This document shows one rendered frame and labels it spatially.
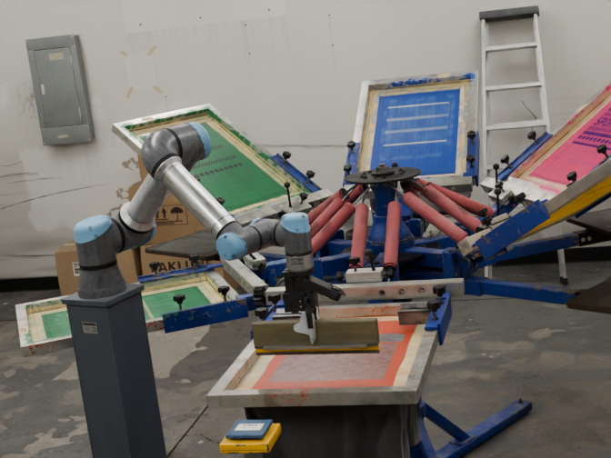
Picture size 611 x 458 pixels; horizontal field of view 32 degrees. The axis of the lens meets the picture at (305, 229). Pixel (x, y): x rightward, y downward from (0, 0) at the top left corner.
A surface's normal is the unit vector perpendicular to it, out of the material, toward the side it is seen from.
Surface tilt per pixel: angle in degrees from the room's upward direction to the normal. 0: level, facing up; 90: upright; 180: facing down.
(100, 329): 90
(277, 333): 90
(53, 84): 90
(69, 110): 90
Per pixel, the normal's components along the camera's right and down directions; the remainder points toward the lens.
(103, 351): -0.51, 0.25
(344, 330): -0.23, 0.24
